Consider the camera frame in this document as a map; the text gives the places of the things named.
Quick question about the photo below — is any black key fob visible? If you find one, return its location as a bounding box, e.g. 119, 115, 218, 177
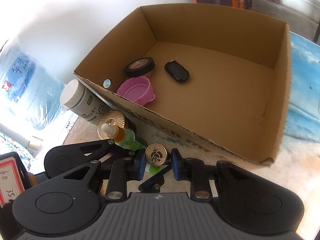
164, 60, 189, 82

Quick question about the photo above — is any white supplement bottle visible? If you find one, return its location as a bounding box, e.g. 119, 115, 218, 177
60, 79, 111, 125

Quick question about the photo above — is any red white label box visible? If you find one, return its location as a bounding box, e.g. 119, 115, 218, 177
0, 151, 33, 240

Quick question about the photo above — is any white power strip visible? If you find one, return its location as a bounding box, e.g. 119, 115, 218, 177
27, 136, 43, 158

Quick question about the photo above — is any black tape roll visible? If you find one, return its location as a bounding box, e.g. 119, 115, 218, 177
124, 57, 155, 77

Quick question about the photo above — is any blue water jug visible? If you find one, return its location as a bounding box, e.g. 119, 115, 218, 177
1, 39, 64, 130

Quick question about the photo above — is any green glue stick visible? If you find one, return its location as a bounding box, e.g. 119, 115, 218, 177
145, 164, 162, 175

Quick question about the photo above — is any green dropper bottle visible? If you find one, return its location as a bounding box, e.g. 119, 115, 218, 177
101, 124, 148, 151

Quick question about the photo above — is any brown cardboard box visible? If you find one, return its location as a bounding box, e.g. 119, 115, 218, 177
74, 3, 291, 166

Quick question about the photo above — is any gold lid cream jar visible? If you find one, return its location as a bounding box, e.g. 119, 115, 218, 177
97, 110, 137, 140

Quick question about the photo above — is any black gold lipstick tube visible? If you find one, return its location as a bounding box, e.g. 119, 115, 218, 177
145, 144, 168, 166

